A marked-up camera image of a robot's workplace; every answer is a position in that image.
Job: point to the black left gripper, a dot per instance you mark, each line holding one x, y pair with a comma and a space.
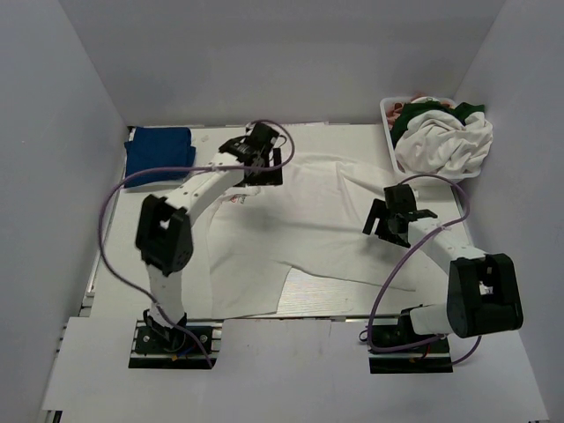
271, 177

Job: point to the pink garment in basket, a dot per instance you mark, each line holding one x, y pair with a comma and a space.
393, 111

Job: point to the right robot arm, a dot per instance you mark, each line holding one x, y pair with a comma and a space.
482, 292

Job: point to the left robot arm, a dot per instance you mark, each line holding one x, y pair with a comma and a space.
164, 232

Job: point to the cream white t shirt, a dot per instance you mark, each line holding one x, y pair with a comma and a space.
440, 144

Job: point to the folded blue t shirt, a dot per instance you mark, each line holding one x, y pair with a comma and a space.
159, 147

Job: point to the dark green t shirt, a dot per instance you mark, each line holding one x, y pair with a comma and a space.
412, 110

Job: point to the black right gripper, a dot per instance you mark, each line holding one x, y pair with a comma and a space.
376, 211

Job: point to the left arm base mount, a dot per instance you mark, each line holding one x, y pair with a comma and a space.
148, 352

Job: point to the white plastic laundry basket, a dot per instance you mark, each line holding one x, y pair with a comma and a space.
397, 169

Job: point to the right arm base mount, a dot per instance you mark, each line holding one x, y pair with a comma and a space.
427, 359

